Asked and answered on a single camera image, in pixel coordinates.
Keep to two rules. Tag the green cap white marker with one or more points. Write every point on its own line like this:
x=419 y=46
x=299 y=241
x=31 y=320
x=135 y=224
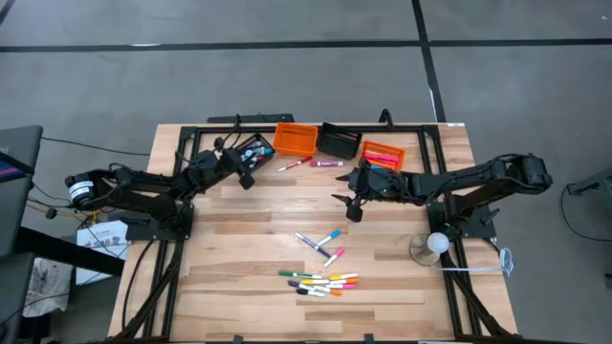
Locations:
x=287 y=273

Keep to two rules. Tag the pink thick whiteboard marker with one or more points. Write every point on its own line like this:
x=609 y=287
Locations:
x=318 y=164

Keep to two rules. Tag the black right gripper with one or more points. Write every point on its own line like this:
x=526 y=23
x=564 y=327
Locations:
x=380 y=184

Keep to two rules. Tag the black power strip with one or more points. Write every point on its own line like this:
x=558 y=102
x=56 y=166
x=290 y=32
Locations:
x=253 y=118

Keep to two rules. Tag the small white label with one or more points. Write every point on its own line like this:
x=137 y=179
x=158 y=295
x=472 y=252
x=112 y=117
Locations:
x=455 y=124

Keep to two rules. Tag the orange highlighter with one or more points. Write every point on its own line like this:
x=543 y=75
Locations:
x=389 y=165

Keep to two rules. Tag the black beam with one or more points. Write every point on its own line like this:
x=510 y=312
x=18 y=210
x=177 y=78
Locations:
x=72 y=251

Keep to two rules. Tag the black cap white marker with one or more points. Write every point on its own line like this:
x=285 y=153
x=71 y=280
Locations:
x=302 y=289

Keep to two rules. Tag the white crumpled cloth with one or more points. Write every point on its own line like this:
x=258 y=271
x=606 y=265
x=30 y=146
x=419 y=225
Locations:
x=48 y=286

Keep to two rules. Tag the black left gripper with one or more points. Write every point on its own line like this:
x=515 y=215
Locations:
x=222 y=163

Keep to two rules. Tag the white printed paper sheet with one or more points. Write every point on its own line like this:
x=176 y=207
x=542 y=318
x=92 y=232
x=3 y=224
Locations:
x=100 y=239

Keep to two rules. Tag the dark grey office chair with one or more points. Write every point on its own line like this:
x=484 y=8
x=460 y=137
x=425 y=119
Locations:
x=19 y=200

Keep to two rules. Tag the blue cap white marker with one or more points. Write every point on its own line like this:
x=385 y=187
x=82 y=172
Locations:
x=334 y=233

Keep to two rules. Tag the red thick whiteboard marker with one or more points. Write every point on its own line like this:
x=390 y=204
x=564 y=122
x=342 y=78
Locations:
x=257 y=159

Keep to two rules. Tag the black slotted plastic basket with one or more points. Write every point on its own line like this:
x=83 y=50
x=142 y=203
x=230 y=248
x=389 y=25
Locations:
x=266 y=144
x=339 y=141

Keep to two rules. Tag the orange slotted plastic basket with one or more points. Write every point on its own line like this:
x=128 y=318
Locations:
x=382 y=145
x=294 y=138

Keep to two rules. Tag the purple cap white marker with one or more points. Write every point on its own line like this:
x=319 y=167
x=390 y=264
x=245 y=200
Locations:
x=292 y=284

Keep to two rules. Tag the grey stand leg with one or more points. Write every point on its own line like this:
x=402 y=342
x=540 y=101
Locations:
x=593 y=184

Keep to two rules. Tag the white bulb brass base lamp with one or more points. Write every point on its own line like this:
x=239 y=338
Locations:
x=437 y=242

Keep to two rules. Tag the orange cap white marker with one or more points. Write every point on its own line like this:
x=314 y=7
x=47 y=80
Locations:
x=336 y=293
x=351 y=281

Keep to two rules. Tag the pink highlighter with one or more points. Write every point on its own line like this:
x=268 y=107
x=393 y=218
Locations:
x=382 y=162
x=382 y=156

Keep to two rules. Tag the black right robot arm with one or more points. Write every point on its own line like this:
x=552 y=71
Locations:
x=478 y=174

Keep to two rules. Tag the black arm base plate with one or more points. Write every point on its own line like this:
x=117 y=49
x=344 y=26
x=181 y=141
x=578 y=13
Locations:
x=138 y=231
x=485 y=231

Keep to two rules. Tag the purple fine whiteboard marker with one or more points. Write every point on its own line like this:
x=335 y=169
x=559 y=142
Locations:
x=315 y=247

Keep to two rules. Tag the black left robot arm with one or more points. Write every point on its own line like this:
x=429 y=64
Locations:
x=143 y=184

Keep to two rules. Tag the black metal table frame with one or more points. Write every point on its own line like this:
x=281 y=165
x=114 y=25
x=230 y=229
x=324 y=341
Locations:
x=215 y=130

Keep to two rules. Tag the black clamp hook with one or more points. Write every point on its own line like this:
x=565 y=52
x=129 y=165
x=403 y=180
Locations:
x=381 y=119

